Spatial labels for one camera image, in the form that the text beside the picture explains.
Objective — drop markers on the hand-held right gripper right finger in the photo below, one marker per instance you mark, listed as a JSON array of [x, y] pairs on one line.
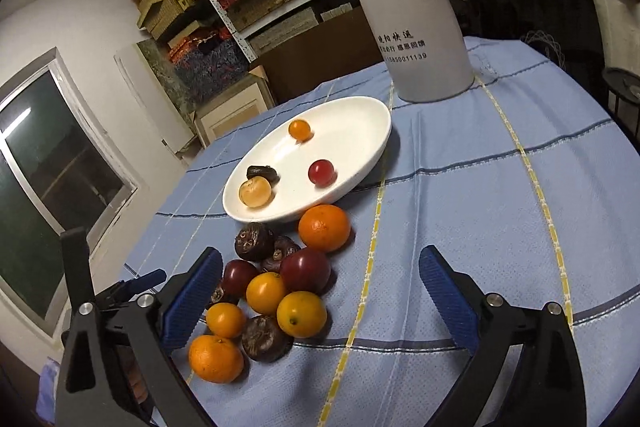
[[447, 302]]

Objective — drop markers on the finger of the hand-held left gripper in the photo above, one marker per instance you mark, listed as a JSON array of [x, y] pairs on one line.
[[77, 262], [150, 279]]

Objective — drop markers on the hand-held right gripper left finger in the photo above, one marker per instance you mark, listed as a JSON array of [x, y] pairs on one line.
[[192, 302]]

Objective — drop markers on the dark water chestnut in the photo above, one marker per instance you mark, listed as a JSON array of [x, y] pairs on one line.
[[266, 338], [264, 171], [285, 249], [218, 294], [254, 241]]

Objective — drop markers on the orange kumquat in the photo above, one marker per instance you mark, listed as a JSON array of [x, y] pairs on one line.
[[225, 319], [301, 313], [266, 292]]

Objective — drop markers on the small red plum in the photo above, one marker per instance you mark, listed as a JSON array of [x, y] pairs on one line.
[[239, 277]]

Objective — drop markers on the orange mandarin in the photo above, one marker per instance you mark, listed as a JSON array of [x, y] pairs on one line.
[[216, 357]]

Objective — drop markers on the large red plum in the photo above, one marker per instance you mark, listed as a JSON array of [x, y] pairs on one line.
[[306, 269]]

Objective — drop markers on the pale tan loquat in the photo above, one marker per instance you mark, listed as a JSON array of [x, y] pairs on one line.
[[255, 193]]

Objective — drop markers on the large orange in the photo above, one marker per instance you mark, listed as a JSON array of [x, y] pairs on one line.
[[324, 227]]

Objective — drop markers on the red cherry tomato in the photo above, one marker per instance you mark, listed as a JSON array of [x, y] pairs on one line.
[[321, 172]]

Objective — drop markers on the white plate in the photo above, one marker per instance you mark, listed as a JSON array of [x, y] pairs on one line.
[[345, 142]]

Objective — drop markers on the small yellow-orange kumquat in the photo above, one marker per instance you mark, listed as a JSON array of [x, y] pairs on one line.
[[300, 129]]

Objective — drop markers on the window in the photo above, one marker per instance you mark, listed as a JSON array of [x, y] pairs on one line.
[[55, 177]]

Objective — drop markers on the blue checked tablecloth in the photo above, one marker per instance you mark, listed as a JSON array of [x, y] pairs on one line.
[[475, 207]]

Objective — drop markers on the light wooden cabinet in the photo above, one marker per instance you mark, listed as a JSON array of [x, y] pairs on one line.
[[235, 107]]

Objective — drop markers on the stack of patterned fabric boxes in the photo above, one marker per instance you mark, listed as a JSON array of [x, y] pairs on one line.
[[210, 57]]

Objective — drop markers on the brown cardboard sheet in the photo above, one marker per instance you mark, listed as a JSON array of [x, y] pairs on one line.
[[310, 57]]

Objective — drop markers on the white thermos jug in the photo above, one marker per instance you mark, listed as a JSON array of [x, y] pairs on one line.
[[415, 17]]

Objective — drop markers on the black cloth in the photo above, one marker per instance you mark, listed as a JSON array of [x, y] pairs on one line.
[[525, 2]]

